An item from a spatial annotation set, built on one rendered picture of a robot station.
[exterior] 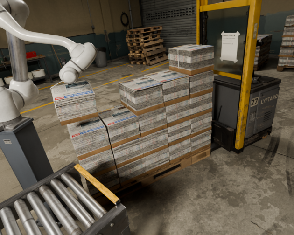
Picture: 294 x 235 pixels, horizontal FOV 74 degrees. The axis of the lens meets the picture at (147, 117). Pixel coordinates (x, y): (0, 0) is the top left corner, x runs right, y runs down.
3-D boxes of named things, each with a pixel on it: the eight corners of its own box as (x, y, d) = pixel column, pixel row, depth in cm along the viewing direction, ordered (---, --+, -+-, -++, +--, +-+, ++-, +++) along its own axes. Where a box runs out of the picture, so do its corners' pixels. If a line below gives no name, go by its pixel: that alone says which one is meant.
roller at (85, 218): (51, 176, 117) (47, 184, 116) (92, 224, 85) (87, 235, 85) (59, 177, 121) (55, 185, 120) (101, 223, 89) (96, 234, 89)
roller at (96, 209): (66, 177, 125) (68, 170, 124) (109, 222, 93) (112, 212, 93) (59, 179, 121) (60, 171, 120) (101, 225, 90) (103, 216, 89)
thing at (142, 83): (118, 83, 191) (117, 82, 191) (143, 76, 202) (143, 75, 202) (134, 92, 162) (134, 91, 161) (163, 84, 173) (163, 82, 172)
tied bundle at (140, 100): (120, 104, 203) (116, 82, 193) (145, 96, 214) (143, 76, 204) (136, 116, 172) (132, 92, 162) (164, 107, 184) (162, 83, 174)
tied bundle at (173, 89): (146, 96, 215) (144, 75, 205) (169, 90, 225) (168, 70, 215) (164, 107, 183) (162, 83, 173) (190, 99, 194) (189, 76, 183)
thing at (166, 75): (143, 75, 206) (143, 74, 205) (166, 70, 216) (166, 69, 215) (161, 83, 175) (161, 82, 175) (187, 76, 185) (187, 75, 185)
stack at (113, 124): (87, 185, 220) (64, 120, 183) (173, 148, 263) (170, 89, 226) (94, 210, 188) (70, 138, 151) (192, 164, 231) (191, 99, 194)
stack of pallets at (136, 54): (149, 58, 906) (145, 26, 848) (165, 58, 847) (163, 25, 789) (128, 64, 820) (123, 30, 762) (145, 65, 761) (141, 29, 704)
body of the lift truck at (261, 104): (204, 128, 300) (206, 77, 264) (230, 118, 320) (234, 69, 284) (243, 150, 243) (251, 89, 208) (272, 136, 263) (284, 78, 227)
